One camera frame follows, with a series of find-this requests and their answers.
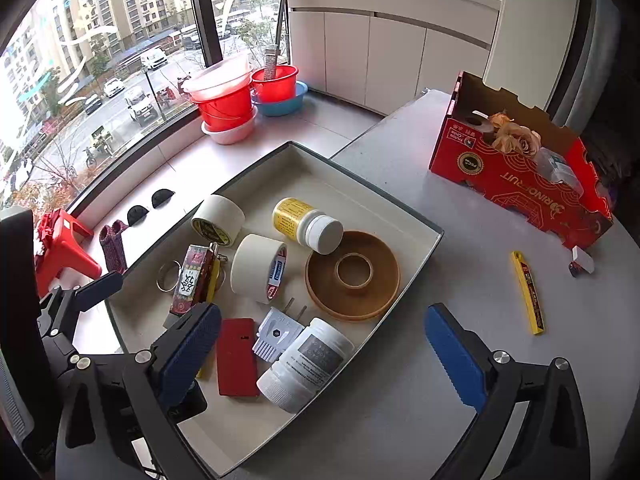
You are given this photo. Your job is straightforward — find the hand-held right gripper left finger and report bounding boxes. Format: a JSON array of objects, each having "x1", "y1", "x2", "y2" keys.
[{"x1": 55, "y1": 301, "x2": 273, "y2": 480}]

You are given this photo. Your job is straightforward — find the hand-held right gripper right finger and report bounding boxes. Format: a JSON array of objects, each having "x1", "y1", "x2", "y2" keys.
[{"x1": 425, "y1": 303, "x2": 593, "y2": 480}]

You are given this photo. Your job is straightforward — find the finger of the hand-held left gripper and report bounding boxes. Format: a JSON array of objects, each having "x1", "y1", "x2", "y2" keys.
[
  {"x1": 38, "y1": 272, "x2": 125, "y2": 344},
  {"x1": 170, "y1": 384, "x2": 208, "y2": 424}
]

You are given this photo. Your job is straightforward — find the red case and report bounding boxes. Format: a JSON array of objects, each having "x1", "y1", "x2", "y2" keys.
[{"x1": 216, "y1": 317, "x2": 261, "y2": 398}]

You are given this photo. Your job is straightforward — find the dark printed snack packet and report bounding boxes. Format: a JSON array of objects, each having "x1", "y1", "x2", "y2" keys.
[{"x1": 170, "y1": 244, "x2": 215, "y2": 318}]

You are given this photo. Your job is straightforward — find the white power adapter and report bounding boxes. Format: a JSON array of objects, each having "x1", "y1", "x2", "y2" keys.
[{"x1": 252, "y1": 297, "x2": 307, "y2": 363}]

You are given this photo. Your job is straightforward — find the round wooden tray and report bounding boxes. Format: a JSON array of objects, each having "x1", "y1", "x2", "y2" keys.
[{"x1": 304, "y1": 230, "x2": 401, "y2": 322}]

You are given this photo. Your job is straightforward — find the white tape roll striped label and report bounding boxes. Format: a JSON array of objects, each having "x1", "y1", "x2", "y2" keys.
[{"x1": 230, "y1": 233, "x2": 288, "y2": 306}]

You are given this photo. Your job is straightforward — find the white bottle grey label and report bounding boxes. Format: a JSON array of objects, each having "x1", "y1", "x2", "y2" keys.
[{"x1": 256, "y1": 317, "x2": 356, "y2": 413}]

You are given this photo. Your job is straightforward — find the plain white tape roll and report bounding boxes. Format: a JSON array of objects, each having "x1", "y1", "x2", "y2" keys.
[{"x1": 191, "y1": 195, "x2": 247, "y2": 248}]

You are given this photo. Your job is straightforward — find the white bottle yellow label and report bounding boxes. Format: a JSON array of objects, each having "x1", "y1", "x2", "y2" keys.
[{"x1": 271, "y1": 197, "x2": 345, "y2": 256}]

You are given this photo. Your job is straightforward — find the grey shallow tray box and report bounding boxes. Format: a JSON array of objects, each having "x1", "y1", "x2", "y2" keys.
[{"x1": 106, "y1": 141, "x2": 445, "y2": 480}]

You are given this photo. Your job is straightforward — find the maroon knitted slipper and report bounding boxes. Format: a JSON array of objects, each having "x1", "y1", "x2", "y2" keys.
[
  {"x1": 110, "y1": 220, "x2": 128, "y2": 276},
  {"x1": 99, "y1": 225, "x2": 118, "y2": 273}
]

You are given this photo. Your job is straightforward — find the red plastic stool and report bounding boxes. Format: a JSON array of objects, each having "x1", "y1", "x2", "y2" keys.
[{"x1": 32, "y1": 208, "x2": 103, "y2": 291}]

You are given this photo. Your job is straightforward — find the white and red marker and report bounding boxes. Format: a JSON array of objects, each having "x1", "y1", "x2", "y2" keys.
[{"x1": 570, "y1": 244, "x2": 596, "y2": 275}]

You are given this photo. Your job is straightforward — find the red cardboard box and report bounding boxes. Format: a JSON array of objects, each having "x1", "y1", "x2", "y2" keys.
[{"x1": 429, "y1": 71, "x2": 614, "y2": 251}]

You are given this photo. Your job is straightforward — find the white plastic basin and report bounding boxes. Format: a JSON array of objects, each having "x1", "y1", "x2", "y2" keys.
[{"x1": 201, "y1": 106, "x2": 258, "y2": 146}]

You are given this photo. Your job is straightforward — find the clear plastic bag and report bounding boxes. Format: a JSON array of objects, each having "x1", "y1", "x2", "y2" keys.
[{"x1": 532, "y1": 147, "x2": 586, "y2": 196}]

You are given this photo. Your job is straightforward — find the red plastic bucket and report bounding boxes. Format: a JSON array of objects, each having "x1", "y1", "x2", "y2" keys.
[{"x1": 192, "y1": 85, "x2": 255, "y2": 131}]

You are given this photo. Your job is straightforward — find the dried beige roses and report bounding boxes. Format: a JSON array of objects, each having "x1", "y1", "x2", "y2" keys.
[{"x1": 487, "y1": 112, "x2": 542, "y2": 157}]

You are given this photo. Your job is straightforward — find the brown tape roll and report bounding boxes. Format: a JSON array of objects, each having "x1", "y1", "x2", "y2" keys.
[{"x1": 462, "y1": 112, "x2": 496, "y2": 136}]

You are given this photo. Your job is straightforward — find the clear plastic basin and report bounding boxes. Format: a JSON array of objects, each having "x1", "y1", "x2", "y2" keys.
[{"x1": 181, "y1": 54, "x2": 255, "y2": 103}]

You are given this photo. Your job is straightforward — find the blue plastic basin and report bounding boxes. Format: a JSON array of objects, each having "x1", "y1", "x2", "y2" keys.
[{"x1": 255, "y1": 81, "x2": 309, "y2": 117}]

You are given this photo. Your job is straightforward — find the white cabinet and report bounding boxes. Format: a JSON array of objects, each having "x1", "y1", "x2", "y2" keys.
[{"x1": 287, "y1": 0, "x2": 503, "y2": 118}]

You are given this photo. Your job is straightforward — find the metal mop handle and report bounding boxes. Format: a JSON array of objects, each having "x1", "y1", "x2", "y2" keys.
[{"x1": 262, "y1": 0, "x2": 293, "y2": 83}]

